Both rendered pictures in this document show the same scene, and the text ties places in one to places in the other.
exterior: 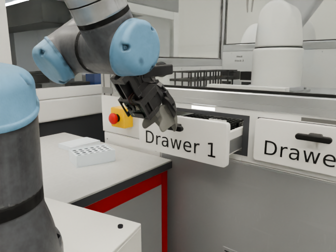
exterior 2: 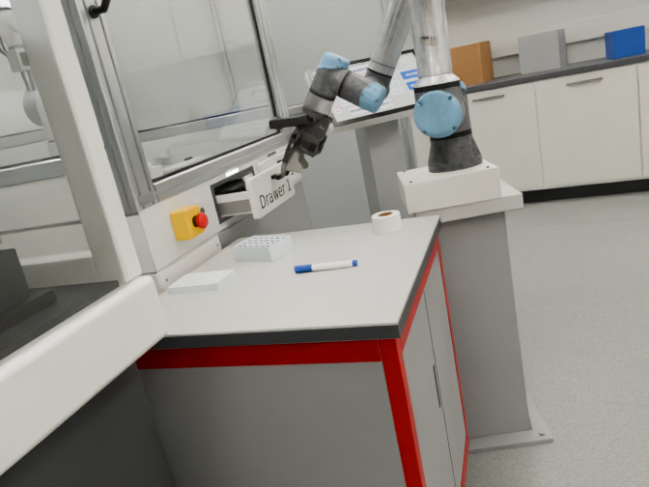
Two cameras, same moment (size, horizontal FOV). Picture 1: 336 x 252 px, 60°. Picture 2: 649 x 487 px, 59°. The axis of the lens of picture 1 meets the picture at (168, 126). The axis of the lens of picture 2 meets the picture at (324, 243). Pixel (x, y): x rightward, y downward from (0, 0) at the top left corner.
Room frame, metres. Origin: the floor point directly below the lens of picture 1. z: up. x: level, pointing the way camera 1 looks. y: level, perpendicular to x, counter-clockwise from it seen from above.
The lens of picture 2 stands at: (1.17, 1.58, 1.13)
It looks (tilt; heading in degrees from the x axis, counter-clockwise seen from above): 15 degrees down; 252
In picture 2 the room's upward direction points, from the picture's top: 12 degrees counter-clockwise
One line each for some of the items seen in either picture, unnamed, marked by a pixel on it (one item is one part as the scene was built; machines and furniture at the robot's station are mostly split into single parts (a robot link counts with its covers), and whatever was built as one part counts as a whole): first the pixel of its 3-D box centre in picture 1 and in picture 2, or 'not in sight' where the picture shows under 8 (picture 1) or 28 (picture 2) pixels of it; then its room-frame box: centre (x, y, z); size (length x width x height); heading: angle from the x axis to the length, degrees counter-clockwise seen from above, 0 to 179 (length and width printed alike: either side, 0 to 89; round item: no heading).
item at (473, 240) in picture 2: not in sight; (475, 313); (0.29, 0.20, 0.38); 0.30 x 0.30 x 0.76; 66
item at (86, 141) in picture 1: (79, 143); (202, 281); (1.06, 0.33, 0.77); 0.13 x 0.09 x 0.02; 142
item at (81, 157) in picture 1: (92, 155); (262, 247); (0.89, 0.24, 0.78); 0.12 x 0.08 x 0.04; 123
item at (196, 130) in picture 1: (179, 136); (271, 187); (0.76, -0.03, 0.87); 0.29 x 0.02 x 0.11; 51
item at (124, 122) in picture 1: (121, 117); (188, 222); (1.04, 0.17, 0.88); 0.07 x 0.05 x 0.07; 51
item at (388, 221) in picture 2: not in sight; (386, 221); (0.60, 0.34, 0.78); 0.07 x 0.07 x 0.04
